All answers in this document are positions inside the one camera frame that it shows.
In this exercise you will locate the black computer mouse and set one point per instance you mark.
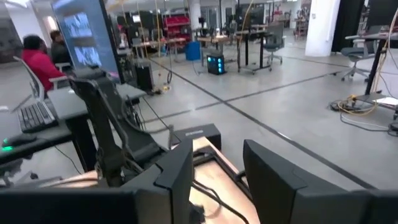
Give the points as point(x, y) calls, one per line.
point(18, 140)

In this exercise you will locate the black keyboard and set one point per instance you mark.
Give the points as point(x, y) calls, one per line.
point(35, 116)

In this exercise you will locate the grey office desk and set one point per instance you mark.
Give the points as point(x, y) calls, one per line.
point(65, 105)

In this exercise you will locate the wooden workbench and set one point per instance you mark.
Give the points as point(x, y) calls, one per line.
point(217, 39)

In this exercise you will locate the large display screen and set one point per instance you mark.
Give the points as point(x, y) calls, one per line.
point(87, 37)

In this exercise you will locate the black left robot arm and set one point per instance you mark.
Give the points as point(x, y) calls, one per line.
point(102, 124)

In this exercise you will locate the black computer with blue lights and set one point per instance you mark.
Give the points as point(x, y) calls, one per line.
point(215, 63)

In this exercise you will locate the blue bin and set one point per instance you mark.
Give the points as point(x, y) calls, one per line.
point(192, 51)

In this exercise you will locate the person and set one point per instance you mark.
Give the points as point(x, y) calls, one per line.
point(40, 65)
point(60, 51)

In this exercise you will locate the red storage shelf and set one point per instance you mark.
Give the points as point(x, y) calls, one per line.
point(177, 26)

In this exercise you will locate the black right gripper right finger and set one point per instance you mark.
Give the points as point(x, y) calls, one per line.
point(267, 186)

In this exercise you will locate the black-legged desk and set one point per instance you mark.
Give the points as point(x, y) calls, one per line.
point(377, 62)

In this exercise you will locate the grey office chair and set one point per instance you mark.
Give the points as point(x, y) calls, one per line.
point(357, 53)
point(275, 43)

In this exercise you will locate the white building pillar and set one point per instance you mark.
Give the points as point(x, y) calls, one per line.
point(321, 28)

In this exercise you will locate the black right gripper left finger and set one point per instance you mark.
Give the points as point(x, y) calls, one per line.
point(182, 174)

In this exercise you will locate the white office chair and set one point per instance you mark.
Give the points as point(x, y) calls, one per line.
point(37, 84)

